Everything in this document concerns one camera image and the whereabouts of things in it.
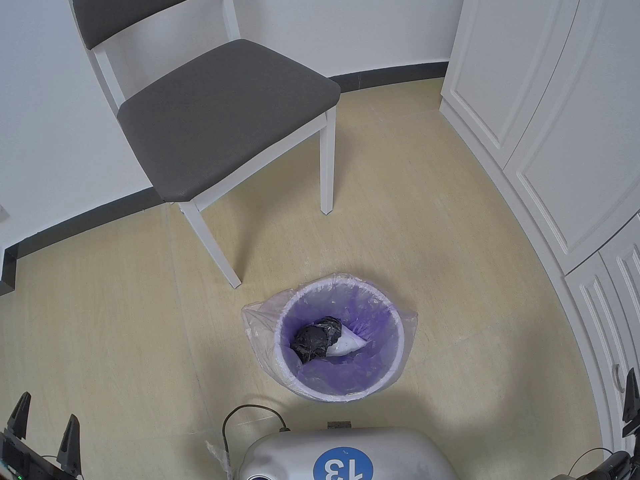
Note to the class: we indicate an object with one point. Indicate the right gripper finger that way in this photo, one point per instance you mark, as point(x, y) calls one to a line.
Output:
point(633, 398)

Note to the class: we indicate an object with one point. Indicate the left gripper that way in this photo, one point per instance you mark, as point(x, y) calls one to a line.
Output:
point(25, 458)

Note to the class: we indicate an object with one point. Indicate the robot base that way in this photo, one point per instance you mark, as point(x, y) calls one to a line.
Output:
point(300, 458)

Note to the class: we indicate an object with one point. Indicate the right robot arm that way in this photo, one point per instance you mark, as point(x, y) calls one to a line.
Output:
point(612, 468)

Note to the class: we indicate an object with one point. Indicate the crumpled black plastic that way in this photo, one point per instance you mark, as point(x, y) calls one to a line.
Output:
point(312, 340)

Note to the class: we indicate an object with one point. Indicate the purple plastic bag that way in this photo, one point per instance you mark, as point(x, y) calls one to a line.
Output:
point(350, 375)

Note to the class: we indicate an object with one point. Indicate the white trash bin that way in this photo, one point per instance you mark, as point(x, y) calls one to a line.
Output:
point(334, 395)

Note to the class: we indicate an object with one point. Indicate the crumpled white paper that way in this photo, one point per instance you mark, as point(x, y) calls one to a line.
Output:
point(346, 346)

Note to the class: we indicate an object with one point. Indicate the white wardrobe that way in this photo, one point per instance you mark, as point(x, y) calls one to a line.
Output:
point(560, 98)

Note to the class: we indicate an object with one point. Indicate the white chair with grey seat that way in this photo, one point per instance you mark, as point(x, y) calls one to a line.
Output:
point(210, 118)

